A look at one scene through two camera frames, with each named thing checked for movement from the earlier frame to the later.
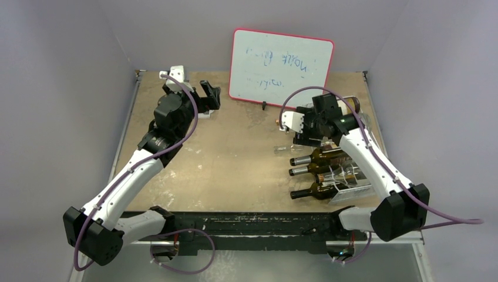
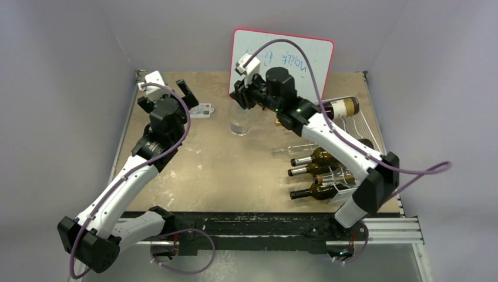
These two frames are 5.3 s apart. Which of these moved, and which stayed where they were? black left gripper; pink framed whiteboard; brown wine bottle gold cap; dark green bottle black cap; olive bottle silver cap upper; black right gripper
Moved: black right gripper; black left gripper
Stayed: dark green bottle black cap; brown wine bottle gold cap; pink framed whiteboard; olive bottle silver cap upper
